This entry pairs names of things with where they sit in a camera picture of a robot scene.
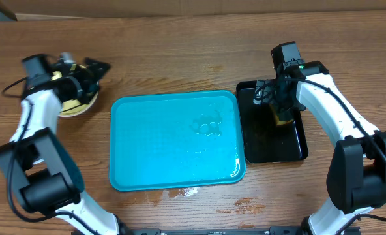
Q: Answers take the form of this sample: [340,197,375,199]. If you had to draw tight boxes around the yellow plate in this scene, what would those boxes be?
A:
[59,64,100,118]

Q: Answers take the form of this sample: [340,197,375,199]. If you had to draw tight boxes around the yellow green sponge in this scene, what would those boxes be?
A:
[269,104,294,126]

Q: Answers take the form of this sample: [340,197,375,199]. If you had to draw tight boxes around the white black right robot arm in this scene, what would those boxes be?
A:
[253,60,386,234]

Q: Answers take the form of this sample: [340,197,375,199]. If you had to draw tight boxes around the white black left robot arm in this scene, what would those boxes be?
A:
[0,53,132,234]

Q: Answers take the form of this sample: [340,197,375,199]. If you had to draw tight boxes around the black plastic tray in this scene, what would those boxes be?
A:
[236,80,308,163]

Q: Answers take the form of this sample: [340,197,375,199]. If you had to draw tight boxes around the teal plastic tray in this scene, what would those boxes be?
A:
[109,90,246,192]

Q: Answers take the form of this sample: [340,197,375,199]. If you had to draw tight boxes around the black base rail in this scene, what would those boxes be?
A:
[133,226,303,235]

